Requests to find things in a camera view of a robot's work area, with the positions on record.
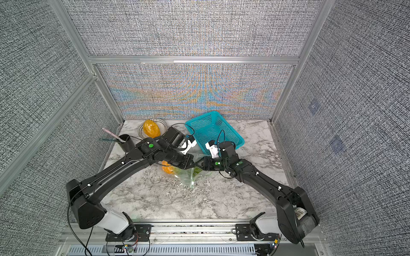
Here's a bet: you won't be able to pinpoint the dark green stick in cup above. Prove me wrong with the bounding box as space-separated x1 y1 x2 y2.
98 138 120 143

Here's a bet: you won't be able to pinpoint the white slotted cable duct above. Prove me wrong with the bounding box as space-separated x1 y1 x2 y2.
67 244 257 256

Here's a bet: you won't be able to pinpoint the orange fruit in bowl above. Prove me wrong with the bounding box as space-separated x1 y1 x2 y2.
143 119 161 138

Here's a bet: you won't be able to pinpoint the black cup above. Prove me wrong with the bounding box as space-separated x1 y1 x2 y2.
118 134 135 153

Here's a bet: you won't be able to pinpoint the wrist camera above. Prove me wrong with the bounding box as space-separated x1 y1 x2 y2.
182 135 197 155
205 140 219 159

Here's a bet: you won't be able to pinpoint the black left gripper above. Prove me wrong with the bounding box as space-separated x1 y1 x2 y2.
165 148 198 170

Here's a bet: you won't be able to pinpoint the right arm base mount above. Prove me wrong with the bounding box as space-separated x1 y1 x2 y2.
231 224 280 242

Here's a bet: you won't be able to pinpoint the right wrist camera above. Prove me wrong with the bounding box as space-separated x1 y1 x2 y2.
205 140 219 159

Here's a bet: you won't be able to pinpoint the aluminium front rail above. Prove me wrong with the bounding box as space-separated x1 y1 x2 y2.
57 220 327 245

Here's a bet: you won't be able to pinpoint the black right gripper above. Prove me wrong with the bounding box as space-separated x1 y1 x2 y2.
196 156 231 172

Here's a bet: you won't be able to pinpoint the pink stick in cup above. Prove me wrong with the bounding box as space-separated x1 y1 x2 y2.
102 128 125 143

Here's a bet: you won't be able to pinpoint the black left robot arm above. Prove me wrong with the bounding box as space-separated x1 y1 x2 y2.
66 128 195 235

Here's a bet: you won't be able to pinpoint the clear zip-top bag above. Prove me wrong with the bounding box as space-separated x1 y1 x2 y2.
160 161 212 188

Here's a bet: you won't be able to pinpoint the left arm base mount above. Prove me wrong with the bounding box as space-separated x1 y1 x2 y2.
105 224 152 243

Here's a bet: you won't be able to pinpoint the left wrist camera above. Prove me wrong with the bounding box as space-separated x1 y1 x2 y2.
182 135 197 155

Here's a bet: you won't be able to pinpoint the white patterned bowl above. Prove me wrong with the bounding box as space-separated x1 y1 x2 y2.
138 118 168 139

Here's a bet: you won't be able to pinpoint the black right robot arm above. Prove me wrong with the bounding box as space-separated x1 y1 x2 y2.
195 141 320 244

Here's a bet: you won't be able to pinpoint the teal plastic basket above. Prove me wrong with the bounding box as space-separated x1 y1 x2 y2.
185 111 245 156

